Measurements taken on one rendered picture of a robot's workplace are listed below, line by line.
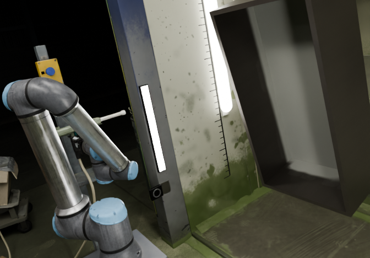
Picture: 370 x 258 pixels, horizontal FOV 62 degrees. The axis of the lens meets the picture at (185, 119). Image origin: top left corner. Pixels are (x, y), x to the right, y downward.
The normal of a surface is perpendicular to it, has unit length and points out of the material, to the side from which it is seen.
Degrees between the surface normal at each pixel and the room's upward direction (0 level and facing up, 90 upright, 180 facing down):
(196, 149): 90
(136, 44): 90
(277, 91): 102
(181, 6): 90
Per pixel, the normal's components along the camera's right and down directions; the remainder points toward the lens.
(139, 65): 0.58, 0.11
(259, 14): -0.74, 0.48
